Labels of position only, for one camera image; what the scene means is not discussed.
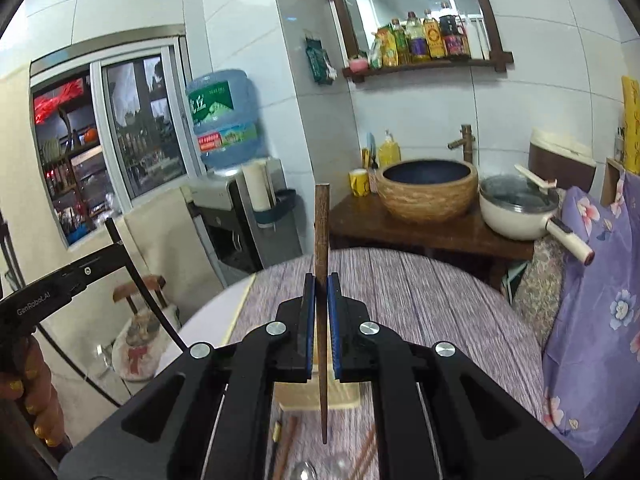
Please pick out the wooden chair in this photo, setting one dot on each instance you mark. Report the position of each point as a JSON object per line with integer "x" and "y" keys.
{"x": 137, "y": 287}

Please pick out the blue water jug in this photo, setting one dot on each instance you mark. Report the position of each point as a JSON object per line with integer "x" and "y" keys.
{"x": 225, "y": 110}

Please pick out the green bottle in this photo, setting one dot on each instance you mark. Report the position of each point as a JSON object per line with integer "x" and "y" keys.
{"x": 400, "y": 42}

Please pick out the beige plastic utensil holder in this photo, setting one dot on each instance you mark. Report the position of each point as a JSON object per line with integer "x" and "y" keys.
{"x": 300, "y": 395}

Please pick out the beige board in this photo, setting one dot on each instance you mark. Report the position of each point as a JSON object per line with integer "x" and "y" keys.
{"x": 165, "y": 240}

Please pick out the aluminium framed window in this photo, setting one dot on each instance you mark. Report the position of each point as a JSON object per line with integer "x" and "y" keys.
{"x": 97, "y": 125}

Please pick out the person's left hand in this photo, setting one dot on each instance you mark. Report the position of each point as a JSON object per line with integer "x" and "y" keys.
{"x": 35, "y": 385}

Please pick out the brown white rice cooker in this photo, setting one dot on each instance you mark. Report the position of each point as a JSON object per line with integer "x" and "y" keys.
{"x": 560, "y": 162}

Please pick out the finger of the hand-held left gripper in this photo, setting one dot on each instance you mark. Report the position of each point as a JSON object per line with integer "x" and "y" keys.
{"x": 75, "y": 364}
{"x": 100, "y": 262}

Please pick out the white black water dispenser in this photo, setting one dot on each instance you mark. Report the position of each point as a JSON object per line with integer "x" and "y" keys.
{"x": 220, "y": 240}

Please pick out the metal spoon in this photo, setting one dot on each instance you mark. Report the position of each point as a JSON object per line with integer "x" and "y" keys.
{"x": 304, "y": 471}

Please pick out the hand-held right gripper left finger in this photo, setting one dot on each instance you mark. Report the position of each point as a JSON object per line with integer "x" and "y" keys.
{"x": 310, "y": 310}

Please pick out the yellow oil bottle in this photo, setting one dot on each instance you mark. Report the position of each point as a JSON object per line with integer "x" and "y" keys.
{"x": 417, "y": 40}

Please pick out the dark wooden cabinet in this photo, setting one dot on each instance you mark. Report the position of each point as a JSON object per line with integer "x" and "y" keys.
{"x": 430, "y": 240}

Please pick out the purple floral cloth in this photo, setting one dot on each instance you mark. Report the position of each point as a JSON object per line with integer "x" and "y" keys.
{"x": 595, "y": 310}

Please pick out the green hanging packet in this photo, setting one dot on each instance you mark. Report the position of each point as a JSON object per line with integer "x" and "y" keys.
{"x": 318, "y": 60}

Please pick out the bamboo style faucet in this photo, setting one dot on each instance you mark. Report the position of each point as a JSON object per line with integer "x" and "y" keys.
{"x": 466, "y": 142}

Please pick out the yellow soap bottle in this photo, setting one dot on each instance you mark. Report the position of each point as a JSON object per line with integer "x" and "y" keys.
{"x": 389, "y": 152}

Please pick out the beige paper roll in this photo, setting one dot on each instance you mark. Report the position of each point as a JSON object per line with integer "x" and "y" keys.
{"x": 257, "y": 185}

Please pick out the purple striped table mat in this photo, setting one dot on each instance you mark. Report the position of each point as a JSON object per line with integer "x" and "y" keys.
{"x": 425, "y": 300}

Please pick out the beige rice paddle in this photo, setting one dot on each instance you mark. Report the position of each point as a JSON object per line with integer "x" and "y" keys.
{"x": 535, "y": 177}

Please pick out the blue plastic tool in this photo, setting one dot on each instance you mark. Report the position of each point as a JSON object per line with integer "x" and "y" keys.
{"x": 370, "y": 150}

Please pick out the woven look wash basin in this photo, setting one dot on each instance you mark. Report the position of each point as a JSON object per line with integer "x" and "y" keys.
{"x": 425, "y": 197}

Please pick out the floral chair cushion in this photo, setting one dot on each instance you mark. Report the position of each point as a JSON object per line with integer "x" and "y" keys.
{"x": 142, "y": 345}

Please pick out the grey floral cloth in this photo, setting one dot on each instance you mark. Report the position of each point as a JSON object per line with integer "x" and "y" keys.
{"x": 537, "y": 290}

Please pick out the wooden box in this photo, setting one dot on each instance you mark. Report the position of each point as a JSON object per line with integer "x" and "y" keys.
{"x": 611, "y": 180}

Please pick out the pink cup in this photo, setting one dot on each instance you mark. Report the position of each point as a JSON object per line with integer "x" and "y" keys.
{"x": 358, "y": 64}

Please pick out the yellow mug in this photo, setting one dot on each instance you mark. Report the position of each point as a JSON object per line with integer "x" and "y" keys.
{"x": 359, "y": 183}

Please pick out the dark sauce bottle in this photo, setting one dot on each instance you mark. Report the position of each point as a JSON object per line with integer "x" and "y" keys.
{"x": 454, "y": 32}

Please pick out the gold label bottle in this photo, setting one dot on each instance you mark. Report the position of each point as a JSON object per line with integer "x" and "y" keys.
{"x": 434, "y": 37}

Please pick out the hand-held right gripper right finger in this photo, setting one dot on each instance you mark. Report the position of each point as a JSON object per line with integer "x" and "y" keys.
{"x": 334, "y": 320}

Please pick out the teal plastic holder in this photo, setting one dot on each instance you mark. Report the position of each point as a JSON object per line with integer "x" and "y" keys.
{"x": 282, "y": 207}

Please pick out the yellow green seasoning packet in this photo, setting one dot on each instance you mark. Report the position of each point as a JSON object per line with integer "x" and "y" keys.
{"x": 385, "y": 50}

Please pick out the white pot with glass lid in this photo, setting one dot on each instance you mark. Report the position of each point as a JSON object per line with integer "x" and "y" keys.
{"x": 510, "y": 220}

